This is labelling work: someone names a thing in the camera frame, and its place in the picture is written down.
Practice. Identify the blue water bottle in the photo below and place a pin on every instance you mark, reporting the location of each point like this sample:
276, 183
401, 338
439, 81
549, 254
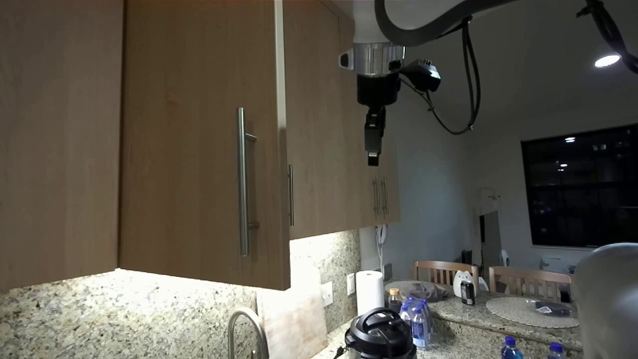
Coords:
415, 314

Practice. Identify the wooden overhead cabinet door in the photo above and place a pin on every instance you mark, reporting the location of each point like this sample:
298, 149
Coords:
188, 67

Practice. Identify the black pressure cooker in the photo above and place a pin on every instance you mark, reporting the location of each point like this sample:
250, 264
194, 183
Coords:
377, 334

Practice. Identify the white paper towel roll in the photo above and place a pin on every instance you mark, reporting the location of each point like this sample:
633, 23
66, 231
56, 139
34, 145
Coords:
369, 292

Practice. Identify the dark window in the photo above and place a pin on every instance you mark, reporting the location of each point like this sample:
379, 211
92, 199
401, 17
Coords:
583, 189

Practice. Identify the far wooden cabinet doors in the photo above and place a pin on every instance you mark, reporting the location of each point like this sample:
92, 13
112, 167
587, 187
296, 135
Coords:
381, 189

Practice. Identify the left wooden dining chair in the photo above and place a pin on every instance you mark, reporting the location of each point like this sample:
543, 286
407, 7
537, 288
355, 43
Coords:
443, 272

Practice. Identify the narrow wooden cabinet door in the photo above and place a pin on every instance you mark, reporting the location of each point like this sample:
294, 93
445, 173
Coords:
318, 119

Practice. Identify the chrome kitchen faucet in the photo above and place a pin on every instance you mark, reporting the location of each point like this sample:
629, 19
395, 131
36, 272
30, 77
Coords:
246, 326

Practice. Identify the round white placemat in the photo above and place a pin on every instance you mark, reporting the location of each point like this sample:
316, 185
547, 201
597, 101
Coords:
525, 312

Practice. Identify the wooden dining chair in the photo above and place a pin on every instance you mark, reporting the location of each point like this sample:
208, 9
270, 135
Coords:
443, 272
529, 284

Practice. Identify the right wooden dining chair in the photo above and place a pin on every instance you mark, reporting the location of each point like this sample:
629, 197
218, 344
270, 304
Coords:
529, 284

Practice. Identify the wooden cutting board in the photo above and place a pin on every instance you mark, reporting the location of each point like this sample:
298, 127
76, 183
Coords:
294, 322

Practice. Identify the steel cabinet door handle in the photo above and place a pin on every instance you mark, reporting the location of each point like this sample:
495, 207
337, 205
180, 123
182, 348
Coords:
244, 183

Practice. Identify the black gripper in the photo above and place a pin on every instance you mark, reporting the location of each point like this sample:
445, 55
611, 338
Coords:
375, 93

